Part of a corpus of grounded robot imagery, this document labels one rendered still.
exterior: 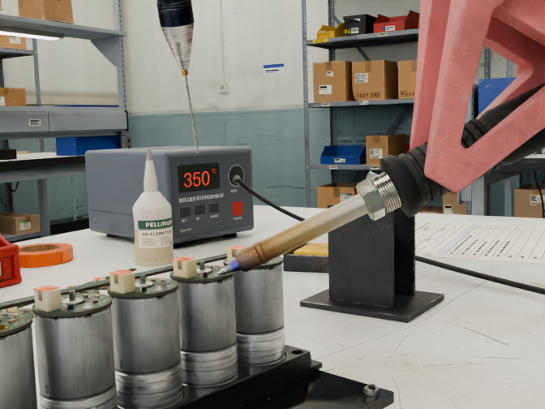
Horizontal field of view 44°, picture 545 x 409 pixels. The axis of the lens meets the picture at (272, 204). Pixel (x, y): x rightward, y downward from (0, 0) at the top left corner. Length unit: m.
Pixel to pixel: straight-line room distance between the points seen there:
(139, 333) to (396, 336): 0.18
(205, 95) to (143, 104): 0.73
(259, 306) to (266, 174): 5.34
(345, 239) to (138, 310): 0.22
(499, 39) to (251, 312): 0.15
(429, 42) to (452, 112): 0.04
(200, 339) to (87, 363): 0.05
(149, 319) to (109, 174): 0.50
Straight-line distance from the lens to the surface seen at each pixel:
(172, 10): 0.22
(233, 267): 0.25
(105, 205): 0.74
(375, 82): 4.68
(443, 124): 0.24
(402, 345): 0.37
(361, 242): 0.42
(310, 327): 0.40
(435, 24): 0.27
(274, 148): 5.55
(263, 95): 5.61
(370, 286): 0.42
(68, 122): 3.24
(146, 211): 0.58
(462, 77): 0.24
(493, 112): 0.26
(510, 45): 0.28
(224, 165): 0.69
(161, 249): 0.59
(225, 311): 0.26
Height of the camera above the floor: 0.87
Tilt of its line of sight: 7 degrees down
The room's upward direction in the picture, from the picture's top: 2 degrees counter-clockwise
